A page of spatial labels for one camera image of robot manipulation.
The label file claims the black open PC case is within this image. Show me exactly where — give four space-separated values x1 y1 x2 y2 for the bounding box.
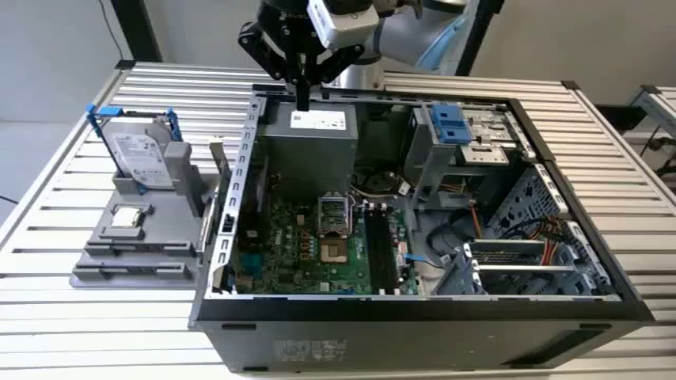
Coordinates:
186 82 655 374

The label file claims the green motherboard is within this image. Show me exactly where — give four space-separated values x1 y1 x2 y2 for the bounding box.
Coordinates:
234 193 421 296

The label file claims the grey power supply unit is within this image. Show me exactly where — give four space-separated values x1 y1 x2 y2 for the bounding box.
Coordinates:
261 101 359 199

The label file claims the thin orange wire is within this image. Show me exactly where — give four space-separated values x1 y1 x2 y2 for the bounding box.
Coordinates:
467 199 482 241

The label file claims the red orange yellow wire bundle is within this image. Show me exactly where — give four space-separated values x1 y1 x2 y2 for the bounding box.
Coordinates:
537 215 563 266

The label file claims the black RAM slot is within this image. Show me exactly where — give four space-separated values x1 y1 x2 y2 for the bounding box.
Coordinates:
371 205 389 295
383 205 402 295
378 205 395 295
365 205 382 295

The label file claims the grey parts rack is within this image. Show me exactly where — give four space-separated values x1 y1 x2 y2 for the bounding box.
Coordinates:
67 142 222 290

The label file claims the metal socket cover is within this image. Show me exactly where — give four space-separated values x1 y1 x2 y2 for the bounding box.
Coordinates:
315 192 353 237

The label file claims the metal disk bay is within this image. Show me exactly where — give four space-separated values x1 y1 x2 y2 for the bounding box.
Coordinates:
437 239 581 296

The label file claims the dark CPU cooler fan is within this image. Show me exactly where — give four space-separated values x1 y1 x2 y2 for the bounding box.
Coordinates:
350 168 407 197

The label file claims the blue drive bay latch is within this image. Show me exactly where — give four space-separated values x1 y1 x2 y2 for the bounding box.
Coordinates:
429 103 470 146

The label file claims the silver CPU chip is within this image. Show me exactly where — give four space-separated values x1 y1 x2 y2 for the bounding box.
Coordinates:
109 206 145 229

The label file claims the black upright post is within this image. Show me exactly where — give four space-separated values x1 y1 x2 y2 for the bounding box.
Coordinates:
454 0 503 77
109 0 163 63

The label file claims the blue expansion slot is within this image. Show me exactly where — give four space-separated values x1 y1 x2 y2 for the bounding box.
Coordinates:
241 255 263 278

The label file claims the perforated metal side cage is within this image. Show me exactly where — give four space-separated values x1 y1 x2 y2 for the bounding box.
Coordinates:
485 164 613 296

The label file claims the hard disk in blue carrier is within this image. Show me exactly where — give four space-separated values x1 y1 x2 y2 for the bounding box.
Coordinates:
85 102 183 196

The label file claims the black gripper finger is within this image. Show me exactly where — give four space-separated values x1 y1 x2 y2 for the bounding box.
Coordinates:
302 44 366 112
235 21 303 112

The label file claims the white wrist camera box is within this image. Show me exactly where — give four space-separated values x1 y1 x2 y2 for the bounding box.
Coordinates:
307 0 379 49

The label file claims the CPU socket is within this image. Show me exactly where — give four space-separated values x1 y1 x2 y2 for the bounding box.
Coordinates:
318 236 353 265

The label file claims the green graphics card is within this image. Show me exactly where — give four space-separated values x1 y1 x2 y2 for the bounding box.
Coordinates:
198 140 234 254

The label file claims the neighbouring metal slat table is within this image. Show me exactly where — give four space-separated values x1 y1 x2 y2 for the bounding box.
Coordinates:
625 84 676 138

